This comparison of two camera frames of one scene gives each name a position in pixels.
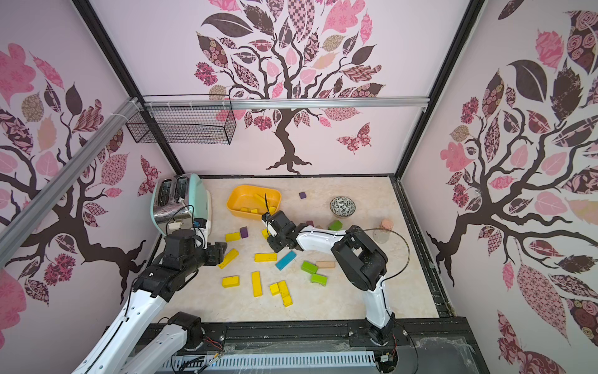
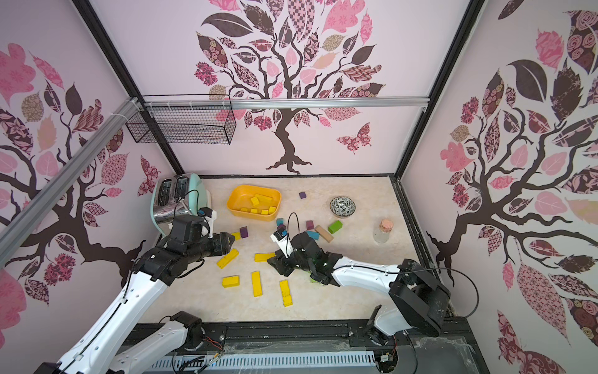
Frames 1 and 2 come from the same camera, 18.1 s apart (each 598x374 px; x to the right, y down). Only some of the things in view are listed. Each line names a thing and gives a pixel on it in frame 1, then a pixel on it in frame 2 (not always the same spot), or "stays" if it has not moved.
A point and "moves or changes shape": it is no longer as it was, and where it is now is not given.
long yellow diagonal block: [228, 258] stays
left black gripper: [217, 253] → [223, 242]
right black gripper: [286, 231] → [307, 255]
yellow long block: [257, 284] stays
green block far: [335, 225] stays
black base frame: [439, 345] stays
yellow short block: [230, 281] stays
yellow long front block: [285, 294] stays
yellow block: [260, 199] moves or changes shape
